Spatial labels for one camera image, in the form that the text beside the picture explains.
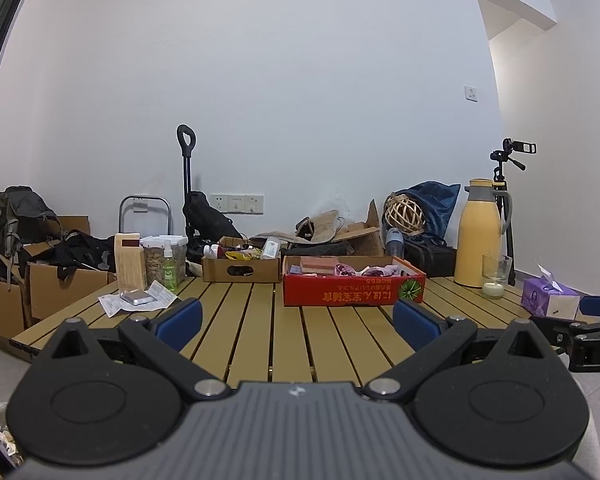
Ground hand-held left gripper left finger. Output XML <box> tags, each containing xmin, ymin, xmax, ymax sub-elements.
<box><xmin>50</xmin><ymin>297</ymin><xmax>231</xmax><ymax>403</ymax></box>

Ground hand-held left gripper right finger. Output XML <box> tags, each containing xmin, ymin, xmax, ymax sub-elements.
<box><xmin>365</xmin><ymin>299</ymin><xmax>556</xmax><ymax>403</ymax></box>

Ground red cardboard box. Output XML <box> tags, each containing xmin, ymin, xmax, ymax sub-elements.
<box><xmin>282</xmin><ymin>255</ymin><xmax>427</xmax><ymax>307</ymax></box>

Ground purple tissue box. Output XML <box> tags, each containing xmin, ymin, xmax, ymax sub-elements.
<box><xmin>521</xmin><ymin>264</ymin><xmax>581</xmax><ymax>318</ymax></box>

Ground silver foil packet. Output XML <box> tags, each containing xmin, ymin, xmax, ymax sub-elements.
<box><xmin>120</xmin><ymin>290</ymin><xmax>156</xmax><ymax>306</ymax></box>

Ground green spray bottle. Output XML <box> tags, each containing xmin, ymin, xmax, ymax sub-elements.
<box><xmin>161</xmin><ymin>240</ymin><xmax>179</xmax><ymax>292</ymax></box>

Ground clear storage jar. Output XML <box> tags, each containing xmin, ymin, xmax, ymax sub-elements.
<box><xmin>141</xmin><ymin>235</ymin><xmax>188</xmax><ymax>286</ymax></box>

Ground black case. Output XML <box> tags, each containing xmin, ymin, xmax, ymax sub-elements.
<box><xmin>402</xmin><ymin>237</ymin><xmax>457</xmax><ymax>278</ymax></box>

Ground white paper leaflet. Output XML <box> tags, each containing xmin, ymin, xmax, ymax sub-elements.
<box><xmin>98</xmin><ymin>281</ymin><xmax>179</xmax><ymax>317</ymax></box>

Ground beige wood-look carton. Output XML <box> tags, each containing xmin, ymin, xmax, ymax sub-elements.
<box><xmin>114</xmin><ymin>232</ymin><xmax>147</xmax><ymax>292</ymax></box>

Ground glass candle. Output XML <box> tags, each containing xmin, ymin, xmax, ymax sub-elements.
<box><xmin>482</xmin><ymin>253</ymin><xmax>513</xmax><ymax>300</ymax></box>

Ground blue grey bottle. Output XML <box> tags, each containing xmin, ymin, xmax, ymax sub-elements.
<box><xmin>385</xmin><ymin>227</ymin><xmax>406</xmax><ymax>261</ymax></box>

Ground black tripod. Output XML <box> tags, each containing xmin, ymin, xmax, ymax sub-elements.
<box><xmin>490</xmin><ymin>149</ymin><xmax>527</xmax><ymax>286</ymax></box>

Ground large open cardboard box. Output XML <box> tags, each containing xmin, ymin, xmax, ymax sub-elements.
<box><xmin>340</xmin><ymin>200</ymin><xmax>386</xmax><ymax>257</ymax></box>

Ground small cardboard box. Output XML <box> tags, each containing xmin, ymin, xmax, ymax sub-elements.
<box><xmin>202</xmin><ymin>236</ymin><xmax>282</xmax><ymax>283</ymax></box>

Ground yellow thermos jug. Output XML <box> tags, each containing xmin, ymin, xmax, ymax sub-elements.
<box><xmin>453</xmin><ymin>178</ymin><xmax>513</xmax><ymax>288</ymax></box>

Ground rattan ball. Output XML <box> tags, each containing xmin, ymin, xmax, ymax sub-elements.
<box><xmin>384</xmin><ymin>195</ymin><xmax>427</xmax><ymax>234</ymax></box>

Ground black trolley bag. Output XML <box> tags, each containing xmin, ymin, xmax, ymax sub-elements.
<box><xmin>182</xmin><ymin>191</ymin><xmax>243</xmax><ymax>251</ymax></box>

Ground cardboard box with clothes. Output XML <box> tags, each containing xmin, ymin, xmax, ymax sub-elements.
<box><xmin>26</xmin><ymin>242</ymin><xmax>118</xmax><ymax>322</ymax></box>

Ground black clothes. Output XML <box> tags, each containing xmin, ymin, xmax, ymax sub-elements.
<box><xmin>30</xmin><ymin>230</ymin><xmax>117</xmax><ymax>281</ymax></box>

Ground black folded bag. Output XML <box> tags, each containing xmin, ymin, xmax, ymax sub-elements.
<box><xmin>280</xmin><ymin>241</ymin><xmax>352</xmax><ymax>257</ymax></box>

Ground dark blue cloth bag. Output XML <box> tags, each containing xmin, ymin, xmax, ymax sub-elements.
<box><xmin>382</xmin><ymin>181</ymin><xmax>462</xmax><ymax>248</ymax></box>

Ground metal folding stool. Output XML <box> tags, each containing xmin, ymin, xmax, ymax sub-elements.
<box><xmin>118</xmin><ymin>196</ymin><xmax>173</xmax><ymax>236</ymax></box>

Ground beige felt bag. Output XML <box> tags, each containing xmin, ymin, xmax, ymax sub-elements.
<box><xmin>252</xmin><ymin>210</ymin><xmax>348</xmax><ymax>245</ymax></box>

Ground cardboard box with backpack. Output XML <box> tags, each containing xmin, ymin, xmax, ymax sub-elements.
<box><xmin>0</xmin><ymin>216</ymin><xmax>91</xmax><ymax>331</ymax></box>

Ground dark backpack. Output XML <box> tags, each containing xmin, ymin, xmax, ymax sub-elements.
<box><xmin>0</xmin><ymin>186</ymin><xmax>63</xmax><ymax>273</ymax></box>

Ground white wall socket row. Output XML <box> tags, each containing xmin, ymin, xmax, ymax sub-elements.
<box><xmin>210</xmin><ymin>193</ymin><xmax>264</xmax><ymax>215</ymax></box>

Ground black trolley handle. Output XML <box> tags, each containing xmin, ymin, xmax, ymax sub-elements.
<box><xmin>176</xmin><ymin>124</ymin><xmax>198</xmax><ymax>241</ymax></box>

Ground black camera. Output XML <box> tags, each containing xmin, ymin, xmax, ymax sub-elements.
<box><xmin>502</xmin><ymin>138</ymin><xmax>537</xmax><ymax>155</ymax></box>

